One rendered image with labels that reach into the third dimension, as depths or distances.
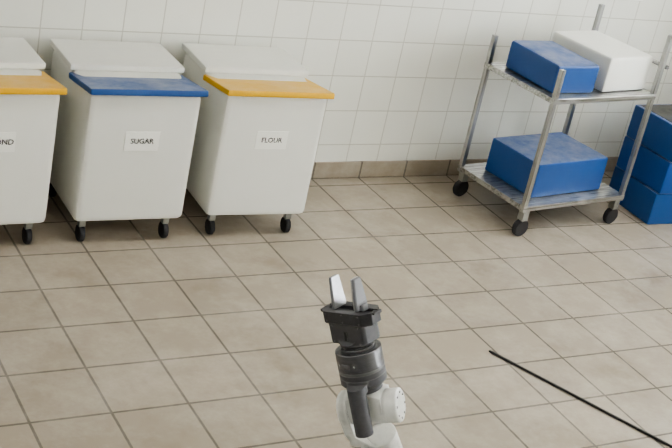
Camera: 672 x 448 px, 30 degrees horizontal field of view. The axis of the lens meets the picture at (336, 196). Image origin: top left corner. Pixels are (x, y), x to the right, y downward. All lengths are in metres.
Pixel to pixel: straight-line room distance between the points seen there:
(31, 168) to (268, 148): 1.11
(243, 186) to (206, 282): 0.56
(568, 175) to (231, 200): 2.01
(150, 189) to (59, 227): 0.48
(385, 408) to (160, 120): 3.38
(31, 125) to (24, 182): 0.26
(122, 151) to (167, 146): 0.21
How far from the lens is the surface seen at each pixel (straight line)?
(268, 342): 5.22
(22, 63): 5.58
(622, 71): 6.88
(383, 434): 2.45
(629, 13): 7.74
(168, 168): 5.69
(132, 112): 5.51
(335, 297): 2.33
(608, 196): 7.18
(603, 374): 5.68
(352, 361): 2.32
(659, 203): 7.44
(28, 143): 5.43
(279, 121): 5.83
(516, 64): 6.76
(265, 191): 5.96
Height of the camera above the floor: 2.61
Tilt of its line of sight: 23 degrees down
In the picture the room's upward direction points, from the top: 12 degrees clockwise
